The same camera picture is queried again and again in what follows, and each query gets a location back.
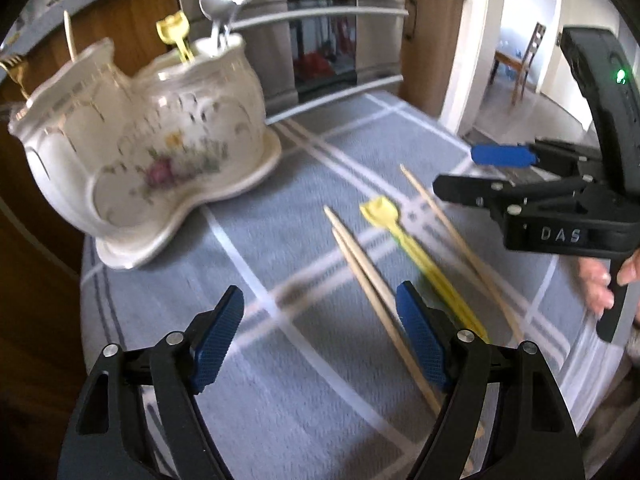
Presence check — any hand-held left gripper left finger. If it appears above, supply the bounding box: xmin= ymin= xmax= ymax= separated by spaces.
xmin=56 ymin=285 xmax=246 ymax=480

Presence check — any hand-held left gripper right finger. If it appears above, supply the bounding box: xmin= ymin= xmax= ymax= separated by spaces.
xmin=395 ymin=280 xmax=586 ymax=480

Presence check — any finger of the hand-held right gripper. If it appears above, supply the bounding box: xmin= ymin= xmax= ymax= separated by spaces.
xmin=470 ymin=141 xmax=603 ymax=182
xmin=432 ymin=174 xmax=587 ymax=222

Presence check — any wooden chopstick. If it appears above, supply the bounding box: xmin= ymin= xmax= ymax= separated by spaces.
xmin=323 ymin=204 xmax=441 ymax=341
xmin=63 ymin=9 xmax=79 ymax=65
xmin=331 ymin=227 xmax=486 ymax=441
xmin=399 ymin=164 xmax=523 ymax=343

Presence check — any yellow plastic spoon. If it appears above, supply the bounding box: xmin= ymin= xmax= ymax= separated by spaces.
xmin=359 ymin=198 xmax=490 ymax=343
xmin=155 ymin=12 xmax=195 ymax=64

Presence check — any white floral ceramic utensil holder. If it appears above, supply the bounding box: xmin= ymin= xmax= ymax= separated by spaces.
xmin=9 ymin=35 xmax=266 ymax=241

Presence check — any gold fork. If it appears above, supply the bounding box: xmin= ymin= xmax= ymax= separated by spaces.
xmin=0 ymin=54 xmax=32 ymax=102

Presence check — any person's right hand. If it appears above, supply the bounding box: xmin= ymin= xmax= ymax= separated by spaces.
xmin=575 ymin=249 xmax=640 ymax=322

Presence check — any grey plaid tablecloth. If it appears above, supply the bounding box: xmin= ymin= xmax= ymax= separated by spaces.
xmin=80 ymin=92 xmax=601 ymax=480

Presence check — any wooden chair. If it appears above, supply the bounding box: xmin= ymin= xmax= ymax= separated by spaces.
xmin=511 ymin=22 xmax=549 ymax=107

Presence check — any narrow wooden cabinet door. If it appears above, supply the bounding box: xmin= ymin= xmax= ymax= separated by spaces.
xmin=397 ymin=0 xmax=472 ymax=122

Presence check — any white ceramic drip saucer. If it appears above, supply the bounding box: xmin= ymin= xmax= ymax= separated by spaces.
xmin=94 ymin=129 xmax=284 ymax=269

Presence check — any stainless steel oven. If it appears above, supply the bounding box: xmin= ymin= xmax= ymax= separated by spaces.
xmin=176 ymin=0 xmax=410 ymax=117

